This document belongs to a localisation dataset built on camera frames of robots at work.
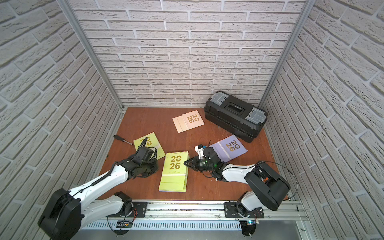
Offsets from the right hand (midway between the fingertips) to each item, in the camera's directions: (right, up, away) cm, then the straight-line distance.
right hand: (185, 164), depth 81 cm
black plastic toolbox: (+31, +27, +11) cm, 43 cm away
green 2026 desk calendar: (-6, -5, 0) cm, 7 cm away
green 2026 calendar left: (-23, +10, +13) cm, 28 cm away
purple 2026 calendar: (+28, +6, +14) cm, 31 cm away
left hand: (-14, -2, +3) cm, 14 cm away
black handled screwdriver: (-45, +11, +19) cm, 50 cm away
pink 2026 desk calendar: (0, +24, +29) cm, 38 cm away
